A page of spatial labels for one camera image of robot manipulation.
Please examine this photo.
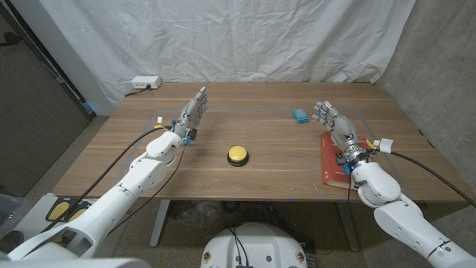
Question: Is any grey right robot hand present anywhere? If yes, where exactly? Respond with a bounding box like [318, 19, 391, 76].
[311, 100, 373, 168]

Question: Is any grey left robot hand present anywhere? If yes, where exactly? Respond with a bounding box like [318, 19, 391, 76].
[171, 86, 209, 144]

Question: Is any red notebook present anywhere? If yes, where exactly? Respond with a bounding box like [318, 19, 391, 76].
[321, 130, 375, 190]

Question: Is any yellow push button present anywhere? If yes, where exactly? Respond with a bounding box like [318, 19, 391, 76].
[227, 145, 250, 168]

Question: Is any small teal box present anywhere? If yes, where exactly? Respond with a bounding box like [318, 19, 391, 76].
[292, 107, 310, 124]

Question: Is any white power strip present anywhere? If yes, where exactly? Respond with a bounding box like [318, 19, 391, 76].
[131, 75, 163, 90]

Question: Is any white backdrop sheet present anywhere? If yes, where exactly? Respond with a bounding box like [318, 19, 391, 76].
[36, 0, 417, 116]

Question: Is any grey table leg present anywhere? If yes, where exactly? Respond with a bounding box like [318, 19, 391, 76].
[149, 200, 171, 248]
[336, 200, 361, 252]

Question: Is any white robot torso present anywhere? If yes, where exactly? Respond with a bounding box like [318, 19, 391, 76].
[200, 222, 309, 268]

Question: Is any yellow foot pedal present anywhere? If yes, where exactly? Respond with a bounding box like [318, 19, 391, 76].
[45, 200, 71, 222]
[65, 206, 90, 223]

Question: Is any white floor board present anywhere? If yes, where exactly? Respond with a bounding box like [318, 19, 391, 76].
[16, 193, 105, 228]

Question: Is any clear plastic bin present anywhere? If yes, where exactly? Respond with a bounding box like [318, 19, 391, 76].
[0, 193, 27, 235]

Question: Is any black power strip cable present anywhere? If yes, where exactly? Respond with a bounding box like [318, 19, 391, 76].
[124, 86, 152, 98]

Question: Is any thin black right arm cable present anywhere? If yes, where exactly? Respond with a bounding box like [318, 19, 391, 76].
[345, 174, 354, 204]

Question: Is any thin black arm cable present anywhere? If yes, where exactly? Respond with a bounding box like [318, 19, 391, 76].
[345, 174, 354, 204]
[107, 143, 186, 237]

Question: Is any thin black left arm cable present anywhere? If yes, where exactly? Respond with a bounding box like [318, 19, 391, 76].
[107, 143, 186, 237]

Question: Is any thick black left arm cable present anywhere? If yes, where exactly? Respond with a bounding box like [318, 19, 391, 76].
[40, 125, 174, 232]

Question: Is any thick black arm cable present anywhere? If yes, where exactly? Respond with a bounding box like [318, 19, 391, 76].
[366, 138, 476, 209]
[40, 125, 174, 232]

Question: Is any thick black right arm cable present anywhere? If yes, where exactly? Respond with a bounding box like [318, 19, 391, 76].
[366, 138, 476, 209]

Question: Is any black torso cable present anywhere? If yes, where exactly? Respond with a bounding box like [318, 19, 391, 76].
[226, 226, 249, 267]

